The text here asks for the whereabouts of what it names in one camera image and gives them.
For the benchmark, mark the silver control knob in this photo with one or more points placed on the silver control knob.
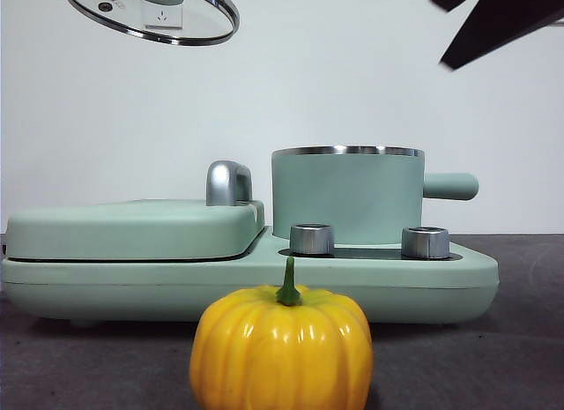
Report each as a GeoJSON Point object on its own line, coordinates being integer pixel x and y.
{"type": "Point", "coordinates": [310, 240]}
{"type": "Point", "coordinates": [425, 243]}

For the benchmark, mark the yellow toy pumpkin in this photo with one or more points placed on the yellow toy pumpkin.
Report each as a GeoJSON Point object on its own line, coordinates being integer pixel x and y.
{"type": "Point", "coordinates": [282, 352]}

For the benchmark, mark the white wall socket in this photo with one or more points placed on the white wall socket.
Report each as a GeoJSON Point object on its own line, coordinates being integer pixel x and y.
{"type": "Point", "coordinates": [163, 18]}

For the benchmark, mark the mint green steamer pot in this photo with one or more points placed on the mint green steamer pot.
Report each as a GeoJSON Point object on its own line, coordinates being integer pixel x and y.
{"type": "Point", "coordinates": [343, 194]}

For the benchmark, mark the mint green griddle cover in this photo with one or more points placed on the mint green griddle cover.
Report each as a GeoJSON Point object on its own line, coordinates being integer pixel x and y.
{"type": "Point", "coordinates": [132, 233]}

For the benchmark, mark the glass lid with mint knob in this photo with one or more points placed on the glass lid with mint knob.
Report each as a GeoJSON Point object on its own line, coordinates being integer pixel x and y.
{"type": "Point", "coordinates": [198, 17]}

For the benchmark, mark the mint green breakfast machine base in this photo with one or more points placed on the mint green breakfast machine base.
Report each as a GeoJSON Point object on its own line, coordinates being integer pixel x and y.
{"type": "Point", "coordinates": [220, 291]}

